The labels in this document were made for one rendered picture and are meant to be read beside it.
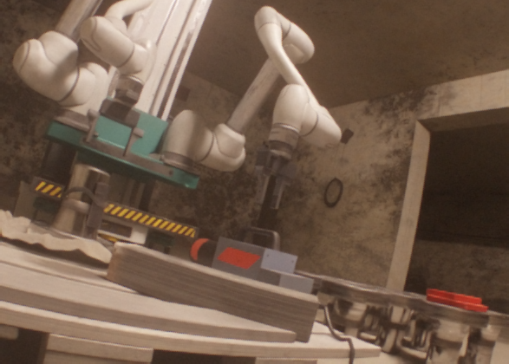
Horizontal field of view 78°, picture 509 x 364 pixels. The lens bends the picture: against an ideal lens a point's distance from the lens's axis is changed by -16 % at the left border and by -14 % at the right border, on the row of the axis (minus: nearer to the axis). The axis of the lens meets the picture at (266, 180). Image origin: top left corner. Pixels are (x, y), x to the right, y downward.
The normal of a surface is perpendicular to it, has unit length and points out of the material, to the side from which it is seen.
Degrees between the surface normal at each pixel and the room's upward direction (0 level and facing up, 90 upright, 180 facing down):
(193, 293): 90
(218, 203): 90
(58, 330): 90
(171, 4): 90
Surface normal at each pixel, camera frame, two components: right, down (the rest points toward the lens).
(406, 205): 0.56, -0.02
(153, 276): -0.11, -0.22
